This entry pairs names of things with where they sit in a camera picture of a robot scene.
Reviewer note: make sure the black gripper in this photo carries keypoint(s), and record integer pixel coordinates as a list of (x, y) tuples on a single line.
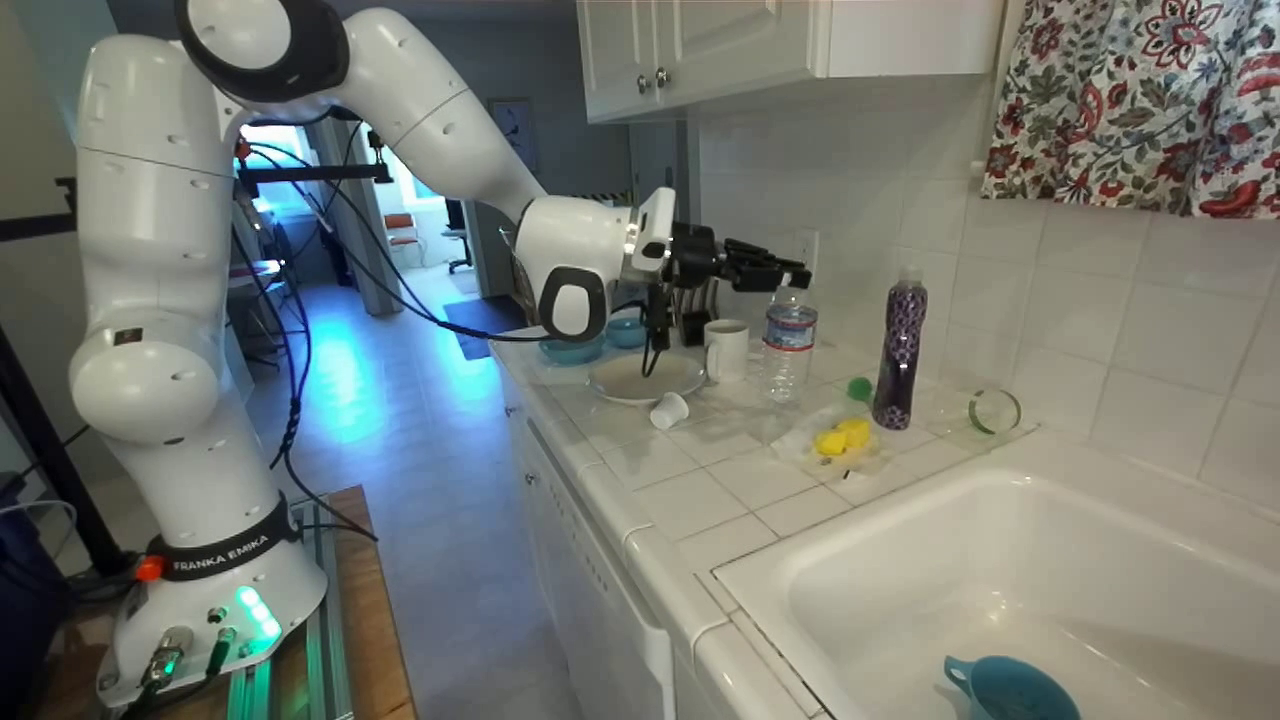
[(698, 254)]

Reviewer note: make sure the clear plastic water bottle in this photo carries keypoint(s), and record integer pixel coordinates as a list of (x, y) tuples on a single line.
[(791, 347)]

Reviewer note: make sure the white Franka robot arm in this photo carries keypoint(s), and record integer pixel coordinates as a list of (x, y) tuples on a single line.
[(161, 332)]

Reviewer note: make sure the black measuring cup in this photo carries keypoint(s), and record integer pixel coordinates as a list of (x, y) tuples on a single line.
[(694, 326)]

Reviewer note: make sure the purple dish soap bottle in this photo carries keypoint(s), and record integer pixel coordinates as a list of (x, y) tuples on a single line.
[(900, 347)]

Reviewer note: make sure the small white cup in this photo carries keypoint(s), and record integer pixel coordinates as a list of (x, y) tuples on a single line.
[(671, 409)]

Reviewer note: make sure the small green cap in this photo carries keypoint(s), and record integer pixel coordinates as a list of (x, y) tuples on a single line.
[(863, 390)]

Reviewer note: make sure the blue bowl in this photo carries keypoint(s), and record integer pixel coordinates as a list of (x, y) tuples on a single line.
[(579, 353), (624, 332)]

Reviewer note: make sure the yellow sponge in plastic bag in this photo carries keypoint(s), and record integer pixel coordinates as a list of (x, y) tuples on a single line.
[(842, 438)]

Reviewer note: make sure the white upper cabinet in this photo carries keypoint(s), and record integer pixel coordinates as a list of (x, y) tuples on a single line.
[(746, 45)]

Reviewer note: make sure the white cabinet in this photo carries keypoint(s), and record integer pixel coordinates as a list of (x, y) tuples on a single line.
[(746, 45), (584, 614)]

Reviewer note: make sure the round glass lid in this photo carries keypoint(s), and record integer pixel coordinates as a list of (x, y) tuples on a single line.
[(992, 409)]

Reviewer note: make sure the white lower cabinet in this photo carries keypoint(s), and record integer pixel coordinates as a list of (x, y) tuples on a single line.
[(584, 614)]

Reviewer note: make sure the floral curtain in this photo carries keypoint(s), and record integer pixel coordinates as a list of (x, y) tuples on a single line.
[(1135, 93)]

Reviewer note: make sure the white kitchen sink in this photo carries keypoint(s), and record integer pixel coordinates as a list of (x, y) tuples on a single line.
[(1012, 585)]

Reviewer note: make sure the teal pitcher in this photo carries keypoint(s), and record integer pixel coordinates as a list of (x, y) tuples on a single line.
[(1007, 689)]

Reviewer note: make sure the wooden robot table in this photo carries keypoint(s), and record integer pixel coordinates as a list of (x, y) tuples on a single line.
[(383, 624)]

